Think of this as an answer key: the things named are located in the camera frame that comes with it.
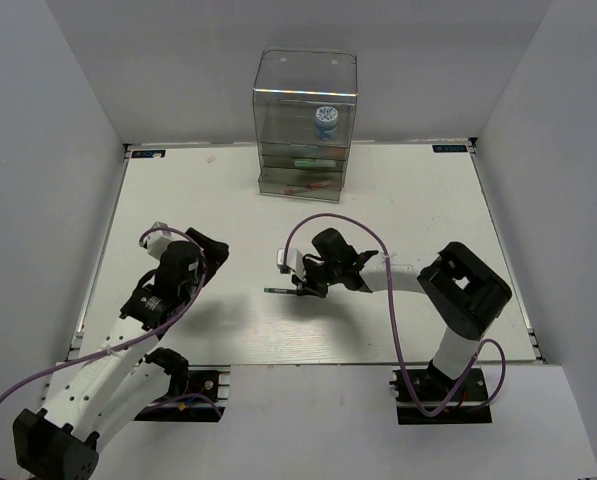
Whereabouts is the green gel pen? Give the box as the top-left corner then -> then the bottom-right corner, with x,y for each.
263,287 -> 298,296

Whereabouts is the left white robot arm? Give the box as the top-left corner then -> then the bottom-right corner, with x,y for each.
13,223 -> 229,479

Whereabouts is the red gel pen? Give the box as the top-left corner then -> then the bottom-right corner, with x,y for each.
284,183 -> 325,195

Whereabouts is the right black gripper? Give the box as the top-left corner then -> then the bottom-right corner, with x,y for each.
293,257 -> 342,298

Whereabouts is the green highlighter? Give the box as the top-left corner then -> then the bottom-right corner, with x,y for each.
294,158 -> 337,169

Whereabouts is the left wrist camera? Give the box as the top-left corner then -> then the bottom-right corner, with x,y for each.
139,222 -> 174,260

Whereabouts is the orange highlighter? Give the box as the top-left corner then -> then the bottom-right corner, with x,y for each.
326,147 -> 348,156

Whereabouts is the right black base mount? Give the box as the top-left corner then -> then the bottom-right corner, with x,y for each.
389,368 -> 492,426

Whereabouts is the clear acrylic drawer organizer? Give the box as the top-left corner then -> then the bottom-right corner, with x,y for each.
252,47 -> 358,203

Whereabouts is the blue highlighter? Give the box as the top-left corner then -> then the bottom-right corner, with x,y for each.
278,145 -> 318,156

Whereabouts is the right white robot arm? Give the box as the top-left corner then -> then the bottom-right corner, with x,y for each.
277,228 -> 512,399

